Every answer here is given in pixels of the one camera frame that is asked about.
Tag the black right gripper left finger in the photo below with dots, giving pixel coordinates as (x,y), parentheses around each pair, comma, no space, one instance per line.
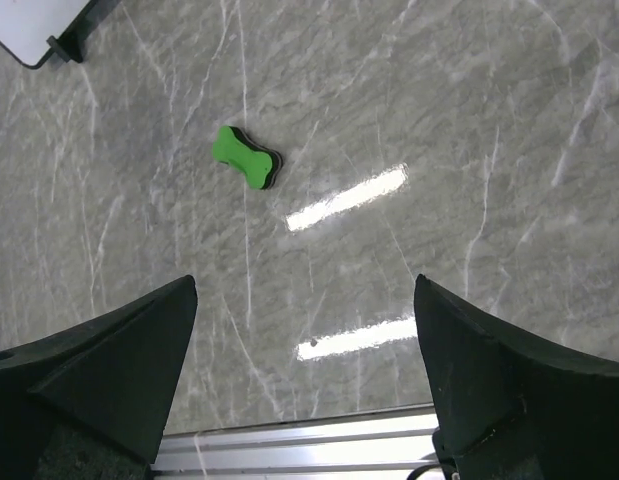
(92,401)

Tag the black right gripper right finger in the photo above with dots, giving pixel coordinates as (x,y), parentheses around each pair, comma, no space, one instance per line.
(511,404)

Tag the green whiteboard eraser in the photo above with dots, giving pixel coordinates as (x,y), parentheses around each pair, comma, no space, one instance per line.
(258,164)

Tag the small white whiteboard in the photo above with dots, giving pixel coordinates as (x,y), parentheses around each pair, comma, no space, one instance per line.
(32,31)

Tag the aluminium front rail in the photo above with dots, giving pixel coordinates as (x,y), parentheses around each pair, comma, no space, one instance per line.
(385,444)

